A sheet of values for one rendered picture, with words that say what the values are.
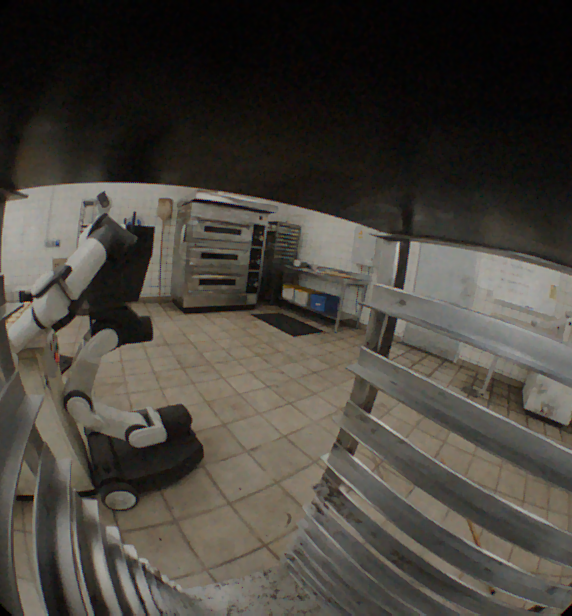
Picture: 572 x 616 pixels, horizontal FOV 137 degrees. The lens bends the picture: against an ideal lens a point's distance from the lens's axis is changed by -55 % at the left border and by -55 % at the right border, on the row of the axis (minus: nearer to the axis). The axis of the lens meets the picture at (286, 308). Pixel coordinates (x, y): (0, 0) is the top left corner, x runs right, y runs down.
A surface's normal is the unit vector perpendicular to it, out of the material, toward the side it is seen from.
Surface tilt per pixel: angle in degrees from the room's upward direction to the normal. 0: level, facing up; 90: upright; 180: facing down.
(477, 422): 90
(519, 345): 90
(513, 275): 90
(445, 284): 90
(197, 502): 0
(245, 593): 0
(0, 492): 0
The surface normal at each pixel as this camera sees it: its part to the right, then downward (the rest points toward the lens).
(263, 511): 0.13, -0.97
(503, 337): -0.85, 0.01
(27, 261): 0.63, 0.25
